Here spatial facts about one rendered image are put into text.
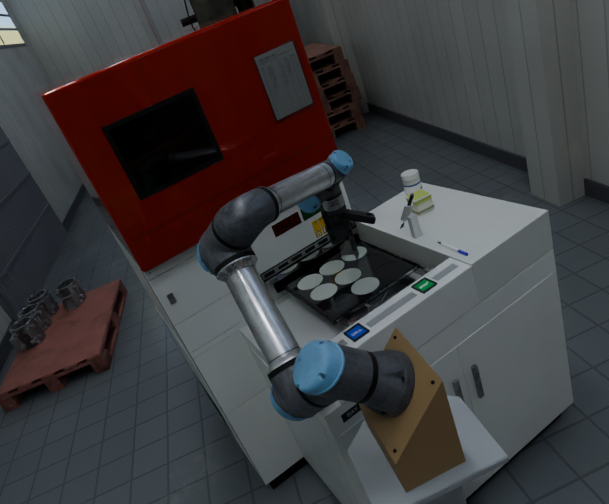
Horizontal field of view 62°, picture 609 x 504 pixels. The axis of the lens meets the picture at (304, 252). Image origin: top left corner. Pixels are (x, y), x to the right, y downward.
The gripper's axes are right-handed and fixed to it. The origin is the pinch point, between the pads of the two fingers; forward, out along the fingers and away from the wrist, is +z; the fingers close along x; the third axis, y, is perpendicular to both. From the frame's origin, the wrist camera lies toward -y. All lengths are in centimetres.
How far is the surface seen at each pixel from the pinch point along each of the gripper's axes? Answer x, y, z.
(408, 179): -31.3, -28.0, -7.6
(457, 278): 29.6, -26.0, 2.0
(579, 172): -154, -153, 79
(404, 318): 39.4, -7.2, 2.8
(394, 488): 82, 8, 15
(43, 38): -870, 423, -149
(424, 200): -14.9, -29.4, -4.6
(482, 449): 78, -13, 15
